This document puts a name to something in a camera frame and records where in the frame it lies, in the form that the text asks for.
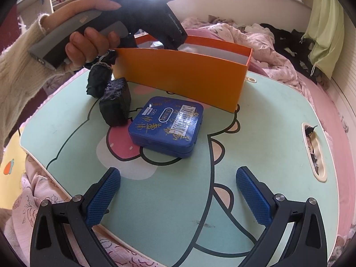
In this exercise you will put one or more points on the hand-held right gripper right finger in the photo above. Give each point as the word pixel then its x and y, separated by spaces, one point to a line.
pixel 254 197

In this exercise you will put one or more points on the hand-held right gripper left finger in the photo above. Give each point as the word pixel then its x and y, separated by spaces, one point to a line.
pixel 103 194

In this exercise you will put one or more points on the orange cardboard box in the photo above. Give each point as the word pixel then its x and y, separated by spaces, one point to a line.
pixel 180 75

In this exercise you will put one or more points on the blue tin case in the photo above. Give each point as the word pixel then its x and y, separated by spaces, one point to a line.
pixel 164 128

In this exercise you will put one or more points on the black cloth bundle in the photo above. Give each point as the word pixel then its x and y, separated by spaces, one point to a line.
pixel 97 80

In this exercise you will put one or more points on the person's left forearm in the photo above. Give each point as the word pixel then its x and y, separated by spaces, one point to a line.
pixel 19 75

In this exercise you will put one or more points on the green cartoon desktop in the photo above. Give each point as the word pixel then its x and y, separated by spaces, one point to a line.
pixel 167 194

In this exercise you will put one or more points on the person's left hand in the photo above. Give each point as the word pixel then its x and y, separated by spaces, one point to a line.
pixel 86 43

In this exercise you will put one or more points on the yellow printed cloth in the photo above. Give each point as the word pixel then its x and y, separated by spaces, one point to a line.
pixel 11 172

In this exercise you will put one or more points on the white cloth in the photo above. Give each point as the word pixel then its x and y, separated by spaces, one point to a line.
pixel 254 28

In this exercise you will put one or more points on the pink bed sheet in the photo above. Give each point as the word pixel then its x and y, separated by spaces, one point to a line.
pixel 319 100

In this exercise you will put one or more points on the pink floral blanket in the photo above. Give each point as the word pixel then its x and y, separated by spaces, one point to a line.
pixel 267 39

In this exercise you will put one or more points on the pile of black clothes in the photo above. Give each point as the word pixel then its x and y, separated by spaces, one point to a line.
pixel 286 44

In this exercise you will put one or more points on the light green hanging garment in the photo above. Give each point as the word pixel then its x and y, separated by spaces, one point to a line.
pixel 325 33

